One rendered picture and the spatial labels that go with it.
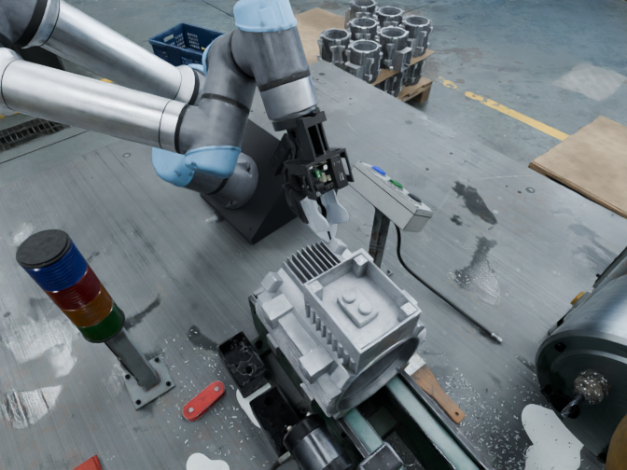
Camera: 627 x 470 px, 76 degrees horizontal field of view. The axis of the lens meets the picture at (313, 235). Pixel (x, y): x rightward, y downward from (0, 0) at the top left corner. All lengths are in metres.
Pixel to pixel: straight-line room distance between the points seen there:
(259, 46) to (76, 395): 0.72
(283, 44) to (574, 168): 2.31
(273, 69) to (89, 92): 0.27
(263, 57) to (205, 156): 0.16
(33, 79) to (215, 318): 0.55
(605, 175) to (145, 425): 2.51
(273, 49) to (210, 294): 0.59
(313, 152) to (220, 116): 0.15
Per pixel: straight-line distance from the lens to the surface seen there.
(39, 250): 0.58
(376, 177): 0.79
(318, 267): 0.60
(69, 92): 0.68
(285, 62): 0.56
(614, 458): 0.33
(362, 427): 0.70
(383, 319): 0.55
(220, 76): 0.64
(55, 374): 0.99
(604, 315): 0.66
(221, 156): 0.61
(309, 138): 0.55
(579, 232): 1.27
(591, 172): 2.74
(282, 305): 0.60
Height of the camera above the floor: 1.59
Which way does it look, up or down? 48 degrees down
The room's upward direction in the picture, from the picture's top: straight up
